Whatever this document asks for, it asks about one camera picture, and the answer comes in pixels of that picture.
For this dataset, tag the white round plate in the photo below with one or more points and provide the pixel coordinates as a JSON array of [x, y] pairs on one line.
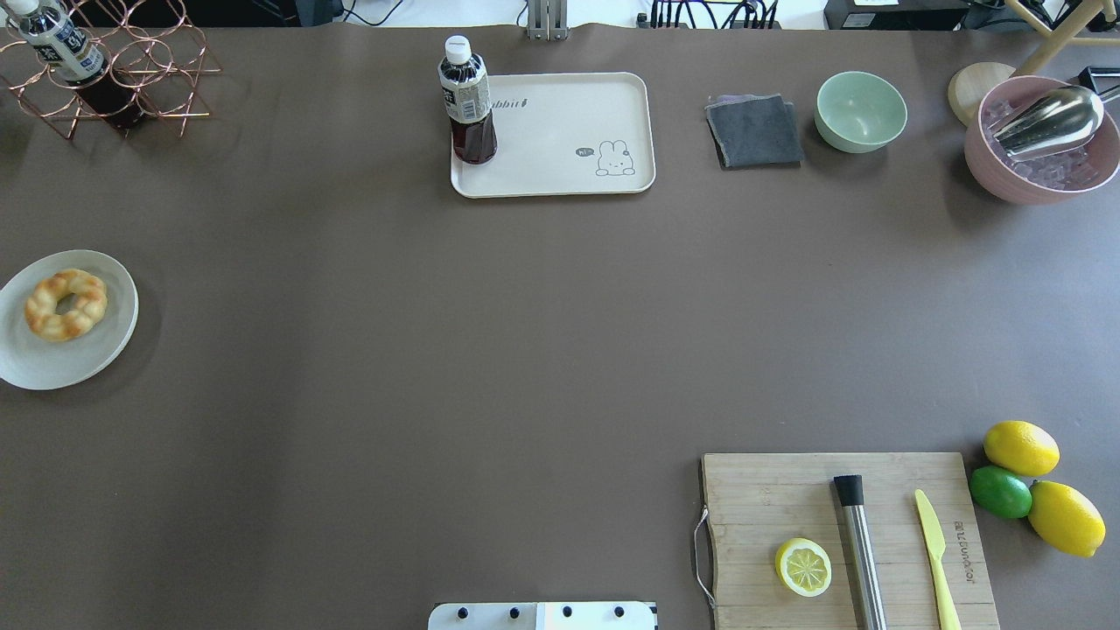
[[30, 362]]

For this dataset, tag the glazed ring donut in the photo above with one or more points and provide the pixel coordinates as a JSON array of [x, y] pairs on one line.
[[66, 305]]

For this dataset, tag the cream rabbit tray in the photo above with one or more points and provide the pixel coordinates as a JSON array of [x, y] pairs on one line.
[[564, 134]]

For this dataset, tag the dark tea bottle on tray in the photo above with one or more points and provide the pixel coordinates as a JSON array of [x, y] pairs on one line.
[[467, 100]]

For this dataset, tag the grey folded cloth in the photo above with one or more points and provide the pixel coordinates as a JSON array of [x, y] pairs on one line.
[[754, 130]]

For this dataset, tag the bamboo cutting board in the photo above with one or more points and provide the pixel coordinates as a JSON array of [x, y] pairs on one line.
[[757, 501]]

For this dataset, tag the steel muddler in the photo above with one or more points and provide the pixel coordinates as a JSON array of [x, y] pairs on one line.
[[870, 602]]

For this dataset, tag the half lemon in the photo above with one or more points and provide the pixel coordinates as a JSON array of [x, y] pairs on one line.
[[803, 566]]

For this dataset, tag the mint green bowl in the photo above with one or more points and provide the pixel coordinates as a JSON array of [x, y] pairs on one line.
[[859, 112]]

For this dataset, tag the yellow plastic knife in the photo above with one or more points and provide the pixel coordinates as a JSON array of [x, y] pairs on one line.
[[936, 545]]

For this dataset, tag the round wooden stand base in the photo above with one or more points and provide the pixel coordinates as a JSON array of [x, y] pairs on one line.
[[971, 84]]

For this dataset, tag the green lime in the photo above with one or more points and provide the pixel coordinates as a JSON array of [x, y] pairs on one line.
[[1000, 492]]

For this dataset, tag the upper yellow lemon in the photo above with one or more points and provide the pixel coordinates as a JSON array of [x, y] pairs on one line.
[[1021, 447]]

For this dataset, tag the yellow lemon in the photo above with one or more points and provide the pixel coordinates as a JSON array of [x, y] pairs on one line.
[[1066, 519], [1021, 447]]

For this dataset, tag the pink bowl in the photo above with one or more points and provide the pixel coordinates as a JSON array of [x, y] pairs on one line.
[[1023, 91]]

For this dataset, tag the clear ice cubes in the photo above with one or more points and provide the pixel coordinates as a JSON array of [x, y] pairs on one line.
[[1067, 171]]

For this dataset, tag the steel ice scoop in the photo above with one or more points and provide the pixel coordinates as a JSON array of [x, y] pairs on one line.
[[1062, 119]]

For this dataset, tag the lower yellow lemon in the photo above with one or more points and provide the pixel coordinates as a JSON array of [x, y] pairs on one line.
[[1066, 519]]

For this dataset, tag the dark tea bottle in rack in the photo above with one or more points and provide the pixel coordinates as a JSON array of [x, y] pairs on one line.
[[74, 57]]

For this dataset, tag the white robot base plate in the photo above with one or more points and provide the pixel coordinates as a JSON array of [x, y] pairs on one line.
[[607, 614]]

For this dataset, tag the copper wire bottle rack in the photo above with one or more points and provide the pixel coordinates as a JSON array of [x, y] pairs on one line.
[[155, 55]]

